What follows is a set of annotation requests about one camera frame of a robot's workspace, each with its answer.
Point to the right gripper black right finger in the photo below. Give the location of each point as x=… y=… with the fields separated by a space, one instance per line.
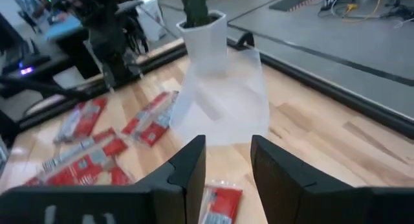
x=284 y=185

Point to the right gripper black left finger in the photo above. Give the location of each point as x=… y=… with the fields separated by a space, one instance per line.
x=174 y=185

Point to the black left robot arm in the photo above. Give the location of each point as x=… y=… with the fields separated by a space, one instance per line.
x=106 y=39

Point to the clear plastic bin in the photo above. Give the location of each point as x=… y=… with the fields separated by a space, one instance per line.
x=226 y=107

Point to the white hexagonal plant pot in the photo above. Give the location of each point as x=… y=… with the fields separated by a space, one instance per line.
x=203 y=42

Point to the white box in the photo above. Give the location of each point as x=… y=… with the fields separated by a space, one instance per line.
x=150 y=17

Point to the green cactus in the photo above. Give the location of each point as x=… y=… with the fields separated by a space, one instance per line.
x=194 y=7

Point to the black mat with striped edge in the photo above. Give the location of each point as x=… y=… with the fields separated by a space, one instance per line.
x=291 y=0

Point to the black device with purple light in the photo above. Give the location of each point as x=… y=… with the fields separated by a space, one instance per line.
x=27 y=70

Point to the blue table top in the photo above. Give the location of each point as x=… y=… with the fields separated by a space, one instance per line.
x=63 y=26

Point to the black aluminium table frame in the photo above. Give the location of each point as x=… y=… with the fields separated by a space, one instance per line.
x=323 y=88

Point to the black clamp bracket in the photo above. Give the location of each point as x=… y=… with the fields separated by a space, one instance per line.
x=246 y=39

